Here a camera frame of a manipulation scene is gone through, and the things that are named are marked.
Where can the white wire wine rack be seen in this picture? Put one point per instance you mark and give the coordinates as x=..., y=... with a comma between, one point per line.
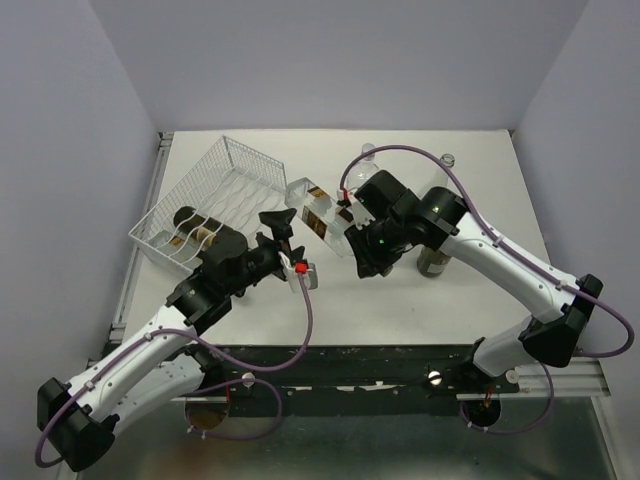
x=232, y=183

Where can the round clear bottle silver cap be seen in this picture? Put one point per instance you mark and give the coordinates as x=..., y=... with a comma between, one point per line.
x=363, y=170

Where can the tall clear wine bottle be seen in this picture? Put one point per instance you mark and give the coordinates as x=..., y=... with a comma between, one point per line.
x=448, y=160

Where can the square clear bottle black cap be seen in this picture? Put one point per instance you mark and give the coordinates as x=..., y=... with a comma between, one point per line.
x=321, y=213

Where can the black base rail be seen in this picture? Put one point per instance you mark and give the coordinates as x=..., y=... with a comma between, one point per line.
x=331, y=381

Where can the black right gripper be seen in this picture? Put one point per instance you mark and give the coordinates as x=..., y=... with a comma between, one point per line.
x=368, y=262

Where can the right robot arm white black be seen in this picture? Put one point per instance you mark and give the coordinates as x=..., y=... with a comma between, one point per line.
x=559, y=304

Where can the aluminium rail right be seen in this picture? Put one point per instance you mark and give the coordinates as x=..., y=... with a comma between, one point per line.
x=582, y=378

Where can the dark green wine bottle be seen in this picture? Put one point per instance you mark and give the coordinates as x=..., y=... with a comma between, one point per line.
x=203, y=230

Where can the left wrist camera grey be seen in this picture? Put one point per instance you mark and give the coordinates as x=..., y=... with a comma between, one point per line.
x=308, y=273

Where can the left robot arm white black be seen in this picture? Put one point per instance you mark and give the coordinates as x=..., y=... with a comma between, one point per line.
x=167, y=357

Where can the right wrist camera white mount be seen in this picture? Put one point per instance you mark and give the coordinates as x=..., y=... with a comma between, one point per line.
x=353, y=209

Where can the olive wine bottle right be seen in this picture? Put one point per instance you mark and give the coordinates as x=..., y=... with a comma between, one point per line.
x=432, y=263

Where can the square clear bottle front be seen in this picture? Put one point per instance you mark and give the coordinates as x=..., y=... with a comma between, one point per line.
x=170, y=245

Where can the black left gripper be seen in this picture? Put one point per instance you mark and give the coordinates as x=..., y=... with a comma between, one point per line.
x=282, y=230

